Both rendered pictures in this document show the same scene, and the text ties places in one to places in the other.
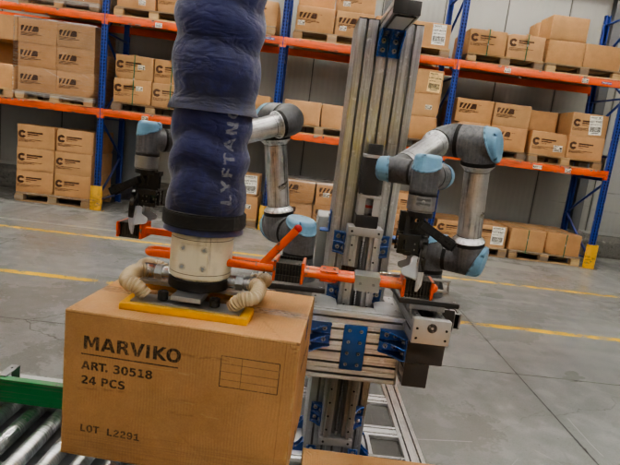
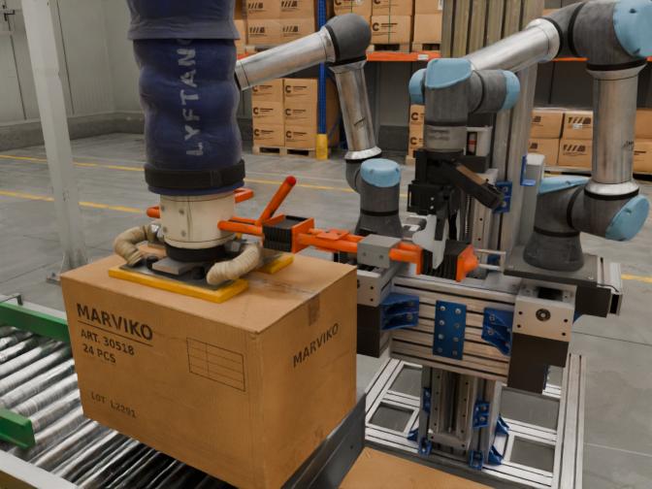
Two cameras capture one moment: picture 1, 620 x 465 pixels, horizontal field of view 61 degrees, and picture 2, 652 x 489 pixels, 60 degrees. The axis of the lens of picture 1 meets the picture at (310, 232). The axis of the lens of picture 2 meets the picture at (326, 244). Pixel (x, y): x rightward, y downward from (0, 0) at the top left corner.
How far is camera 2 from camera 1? 0.69 m
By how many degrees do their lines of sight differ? 27
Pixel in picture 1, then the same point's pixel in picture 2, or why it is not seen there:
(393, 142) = not seen: hidden behind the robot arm
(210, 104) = (151, 29)
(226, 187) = (193, 133)
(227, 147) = (185, 81)
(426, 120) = not seen: outside the picture
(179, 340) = (147, 316)
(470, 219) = (606, 152)
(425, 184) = (438, 106)
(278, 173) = (351, 108)
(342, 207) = not seen: hidden behind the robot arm
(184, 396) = (163, 377)
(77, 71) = (298, 16)
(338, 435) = (452, 433)
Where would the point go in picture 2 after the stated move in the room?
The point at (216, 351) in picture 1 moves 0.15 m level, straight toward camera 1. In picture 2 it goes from (180, 332) to (138, 369)
